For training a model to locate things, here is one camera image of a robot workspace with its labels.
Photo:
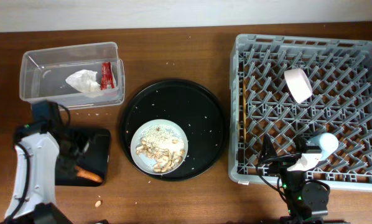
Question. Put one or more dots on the white bowl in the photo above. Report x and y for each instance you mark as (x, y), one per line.
(298, 84)

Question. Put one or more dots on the grey plate with food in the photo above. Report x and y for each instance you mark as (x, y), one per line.
(159, 147)

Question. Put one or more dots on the round black serving tray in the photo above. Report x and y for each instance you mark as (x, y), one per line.
(192, 107)

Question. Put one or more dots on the white napkin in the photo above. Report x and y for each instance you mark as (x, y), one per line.
(84, 81)

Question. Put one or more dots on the grey dishwasher rack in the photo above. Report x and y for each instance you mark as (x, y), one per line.
(340, 74)

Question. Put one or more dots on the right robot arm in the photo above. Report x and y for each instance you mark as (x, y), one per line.
(306, 200)

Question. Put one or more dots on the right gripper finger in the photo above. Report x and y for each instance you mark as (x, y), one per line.
(267, 151)
(300, 144)

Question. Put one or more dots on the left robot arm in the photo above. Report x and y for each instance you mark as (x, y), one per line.
(44, 146)

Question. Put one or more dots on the black rectangular tray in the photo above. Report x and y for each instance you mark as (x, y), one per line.
(94, 160)

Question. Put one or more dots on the light blue cup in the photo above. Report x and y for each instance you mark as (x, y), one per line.
(327, 142)

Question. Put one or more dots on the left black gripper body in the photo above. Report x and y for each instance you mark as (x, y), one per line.
(68, 168)

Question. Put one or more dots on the red snack wrapper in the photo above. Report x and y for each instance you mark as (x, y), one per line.
(107, 80)

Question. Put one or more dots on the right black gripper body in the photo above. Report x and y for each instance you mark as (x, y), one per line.
(287, 177)

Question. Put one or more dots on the clear plastic bin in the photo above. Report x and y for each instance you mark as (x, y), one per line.
(44, 72)

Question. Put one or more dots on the food crumb on table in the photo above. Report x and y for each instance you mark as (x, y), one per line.
(98, 203)

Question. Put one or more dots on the orange carrot stick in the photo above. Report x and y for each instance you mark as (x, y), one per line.
(88, 175)

